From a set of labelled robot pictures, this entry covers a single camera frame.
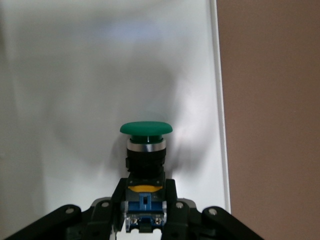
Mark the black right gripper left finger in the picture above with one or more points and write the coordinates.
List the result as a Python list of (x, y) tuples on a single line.
[(100, 222)]

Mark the green push button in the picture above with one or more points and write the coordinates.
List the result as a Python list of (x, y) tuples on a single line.
[(146, 128)]

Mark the white shallow drawer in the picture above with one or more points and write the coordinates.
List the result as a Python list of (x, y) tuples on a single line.
[(75, 75)]

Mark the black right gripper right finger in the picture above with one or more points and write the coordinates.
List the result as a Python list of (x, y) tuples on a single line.
[(185, 222)]

